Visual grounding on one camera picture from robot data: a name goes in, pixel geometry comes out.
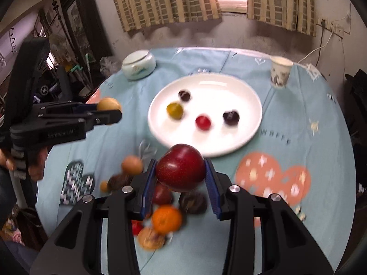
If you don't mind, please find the pale green lidded ceramic jar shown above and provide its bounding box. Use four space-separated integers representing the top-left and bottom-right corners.
121 49 157 81

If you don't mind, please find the light blue printed tablecloth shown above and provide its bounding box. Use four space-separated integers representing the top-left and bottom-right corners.
36 47 357 275

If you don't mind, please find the clear plastic bag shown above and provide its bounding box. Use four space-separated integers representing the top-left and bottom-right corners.
99 56 121 76

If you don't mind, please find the person's left hand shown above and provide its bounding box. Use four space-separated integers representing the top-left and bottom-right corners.
0 146 48 182

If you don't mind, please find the striped brown round fruit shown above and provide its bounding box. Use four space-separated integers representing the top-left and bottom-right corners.
121 155 143 176

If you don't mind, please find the orange mandarin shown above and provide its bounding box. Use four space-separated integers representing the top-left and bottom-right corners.
151 205 183 234

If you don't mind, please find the dark brown passion fruit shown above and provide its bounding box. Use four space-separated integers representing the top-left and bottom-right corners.
179 191 208 215
107 174 134 192

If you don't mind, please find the printed paper cup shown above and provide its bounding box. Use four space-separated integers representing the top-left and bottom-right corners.
270 56 294 89

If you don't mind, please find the dark red plum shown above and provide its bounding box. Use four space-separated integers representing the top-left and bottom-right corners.
155 144 207 193
152 183 174 206

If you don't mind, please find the checked beige curtain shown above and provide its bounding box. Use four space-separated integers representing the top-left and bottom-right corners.
107 0 222 33
246 0 317 37

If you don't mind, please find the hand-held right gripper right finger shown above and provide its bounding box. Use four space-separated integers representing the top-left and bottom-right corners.
204 158 334 275

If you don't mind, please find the white wall socket strip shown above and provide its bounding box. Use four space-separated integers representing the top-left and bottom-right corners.
317 17 345 38

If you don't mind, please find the white electric fan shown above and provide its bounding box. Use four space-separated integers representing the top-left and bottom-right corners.
48 33 70 61

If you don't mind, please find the white oval plate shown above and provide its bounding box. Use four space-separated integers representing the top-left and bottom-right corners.
147 74 263 158

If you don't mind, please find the white power cable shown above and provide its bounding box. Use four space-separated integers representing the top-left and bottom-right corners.
297 20 334 64

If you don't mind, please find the dark chair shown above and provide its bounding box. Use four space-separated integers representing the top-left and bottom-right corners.
344 69 367 128

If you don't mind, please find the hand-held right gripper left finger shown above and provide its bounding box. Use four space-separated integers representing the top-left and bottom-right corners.
30 158 158 275

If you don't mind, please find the pale yellow round fruit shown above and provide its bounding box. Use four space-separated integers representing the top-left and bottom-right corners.
97 97 123 126

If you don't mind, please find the red tomato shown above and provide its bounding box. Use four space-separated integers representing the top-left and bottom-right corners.
131 220 144 236
195 115 212 131

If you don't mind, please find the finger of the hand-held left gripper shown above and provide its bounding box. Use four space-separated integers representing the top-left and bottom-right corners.
33 101 98 116
37 110 123 132

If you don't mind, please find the dark wooden cabinet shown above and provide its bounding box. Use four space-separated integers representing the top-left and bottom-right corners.
59 0 113 61

